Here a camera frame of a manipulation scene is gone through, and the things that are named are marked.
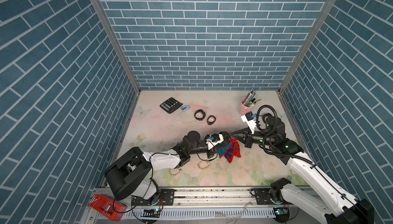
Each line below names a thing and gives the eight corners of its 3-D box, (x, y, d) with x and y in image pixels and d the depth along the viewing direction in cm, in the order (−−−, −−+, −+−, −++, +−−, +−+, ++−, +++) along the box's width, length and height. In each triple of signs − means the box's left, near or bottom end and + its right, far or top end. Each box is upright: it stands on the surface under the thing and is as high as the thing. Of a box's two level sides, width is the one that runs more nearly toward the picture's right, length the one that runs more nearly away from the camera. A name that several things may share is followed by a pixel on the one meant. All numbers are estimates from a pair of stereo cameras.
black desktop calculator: (161, 107, 112) (160, 104, 110) (172, 98, 118) (172, 96, 116) (170, 114, 108) (169, 112, 106) (181, 105, 114) (181, 102, 111)
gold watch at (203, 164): (197, 169, 85) (197, 168, 83) (197, 162, 87) (197, 160, 85) (209, 169, 85) (210, 168, 83) (209, 162, 87) (209, 160, 85)
